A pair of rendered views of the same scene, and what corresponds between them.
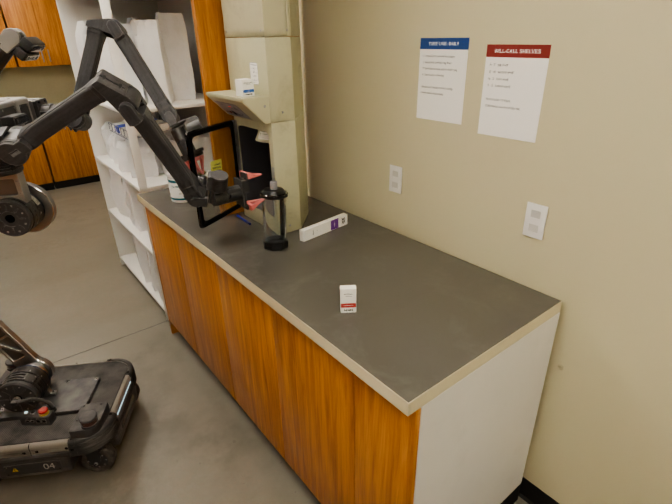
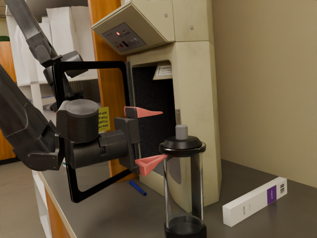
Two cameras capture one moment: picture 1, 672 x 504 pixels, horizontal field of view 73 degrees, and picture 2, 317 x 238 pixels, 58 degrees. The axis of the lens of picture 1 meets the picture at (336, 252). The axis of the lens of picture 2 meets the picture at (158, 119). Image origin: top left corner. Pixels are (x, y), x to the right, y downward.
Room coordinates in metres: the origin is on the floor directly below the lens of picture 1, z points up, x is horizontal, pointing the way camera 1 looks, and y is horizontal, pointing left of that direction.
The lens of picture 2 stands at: (1.05, 0.19, 1.33)
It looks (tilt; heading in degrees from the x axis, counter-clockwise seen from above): 9 degrees down; 9
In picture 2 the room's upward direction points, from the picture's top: 5 degrees counter-clockwise
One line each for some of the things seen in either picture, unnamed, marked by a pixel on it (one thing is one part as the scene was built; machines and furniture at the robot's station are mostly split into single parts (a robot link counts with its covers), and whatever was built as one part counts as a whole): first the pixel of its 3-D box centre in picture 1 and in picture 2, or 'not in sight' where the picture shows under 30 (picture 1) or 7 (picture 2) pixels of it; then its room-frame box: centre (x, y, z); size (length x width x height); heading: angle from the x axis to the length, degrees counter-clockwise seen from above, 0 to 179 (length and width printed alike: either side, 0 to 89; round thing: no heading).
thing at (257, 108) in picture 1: (237, 107); (128, 32); (1.90, 0.38, 1.46); 0.32 x 0.12 x 0.10; 38
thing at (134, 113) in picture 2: (250, 180); (143, 122); (1.64, 0.31, 1.24); 0.09 x 0.07 x 0.07; 128
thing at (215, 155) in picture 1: (216, 173); (101, 125); (1.90, 0.50, 1.19); 0.30 x 0.01 x 0.40; 156
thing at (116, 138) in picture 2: (234, 193); (113, 145); (1.59, 0.37, 1.20); 0.07 x 0.07 x 0.10; 38
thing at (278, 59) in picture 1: (278, 135); (182, 74); (2.01, 0.24, 1.33); 0.32 x 0.25 x 0.77; 38
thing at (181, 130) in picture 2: (273, 189); (181, 139); (1.69, 0.23, 1.18); 0.09 x 0.09 x 0.07
